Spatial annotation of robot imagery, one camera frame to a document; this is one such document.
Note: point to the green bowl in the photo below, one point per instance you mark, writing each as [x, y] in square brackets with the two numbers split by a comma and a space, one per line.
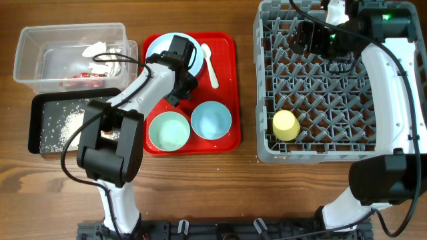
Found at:
[169, 131]

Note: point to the grey dishwasher rack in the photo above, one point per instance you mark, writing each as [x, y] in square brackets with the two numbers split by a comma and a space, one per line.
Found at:
[339, 114]

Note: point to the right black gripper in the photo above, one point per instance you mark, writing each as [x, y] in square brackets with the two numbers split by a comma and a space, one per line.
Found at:
[314, 31]

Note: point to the light blue bowl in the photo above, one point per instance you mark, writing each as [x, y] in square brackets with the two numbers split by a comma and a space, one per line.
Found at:
[211, 120]

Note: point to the red serving tray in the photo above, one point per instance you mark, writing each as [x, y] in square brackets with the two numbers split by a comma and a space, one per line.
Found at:
[223, 59]

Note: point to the white plastic spoon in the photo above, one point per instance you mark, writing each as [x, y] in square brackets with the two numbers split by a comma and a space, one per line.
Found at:
[212, 75]

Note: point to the light blue plate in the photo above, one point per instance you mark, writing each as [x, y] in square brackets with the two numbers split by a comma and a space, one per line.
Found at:
[163, 42]

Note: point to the black plastic tray bin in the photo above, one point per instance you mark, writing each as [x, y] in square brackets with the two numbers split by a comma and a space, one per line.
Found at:
[38, 100]

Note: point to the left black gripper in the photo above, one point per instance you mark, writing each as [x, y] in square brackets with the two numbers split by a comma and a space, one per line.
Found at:
[191, 85]

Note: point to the clear plastic waste bin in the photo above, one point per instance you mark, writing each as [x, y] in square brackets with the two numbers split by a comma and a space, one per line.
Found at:
[49, 55]

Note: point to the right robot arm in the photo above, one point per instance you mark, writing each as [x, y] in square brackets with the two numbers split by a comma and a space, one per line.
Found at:
[386, 37]

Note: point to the yellow plastic cup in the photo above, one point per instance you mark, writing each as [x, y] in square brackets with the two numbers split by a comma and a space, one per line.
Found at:
[286, 127]

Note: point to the white tissue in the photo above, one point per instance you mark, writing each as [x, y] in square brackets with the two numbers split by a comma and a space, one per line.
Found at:
[107, 68]

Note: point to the white rice grains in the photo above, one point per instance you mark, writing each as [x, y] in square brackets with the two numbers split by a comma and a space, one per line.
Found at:
[66, 128]

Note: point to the red snack wrapper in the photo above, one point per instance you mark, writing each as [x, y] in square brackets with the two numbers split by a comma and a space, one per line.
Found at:
[84, 79]

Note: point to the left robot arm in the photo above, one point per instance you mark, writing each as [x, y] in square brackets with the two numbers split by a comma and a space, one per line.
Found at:
[110, 141]

